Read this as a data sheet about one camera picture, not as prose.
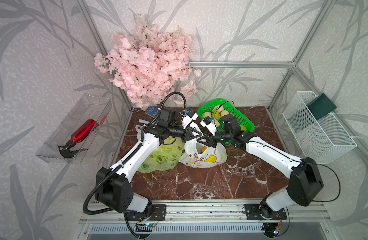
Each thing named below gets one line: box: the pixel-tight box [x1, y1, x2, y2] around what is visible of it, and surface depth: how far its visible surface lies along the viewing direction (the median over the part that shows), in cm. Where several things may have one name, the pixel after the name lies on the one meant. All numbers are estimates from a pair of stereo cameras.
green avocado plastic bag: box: [137, 136, 186, 174], surface depth 87 cm
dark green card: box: [306, 92, 337, 121], surface depth 72 cm
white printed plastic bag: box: [180, 137, 228, 169], surface depth 75 cm
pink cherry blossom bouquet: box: [94, 15, 202, 108], surface depth 75 cm
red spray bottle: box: [56, 118, 96, 159], surface depth 63 cm
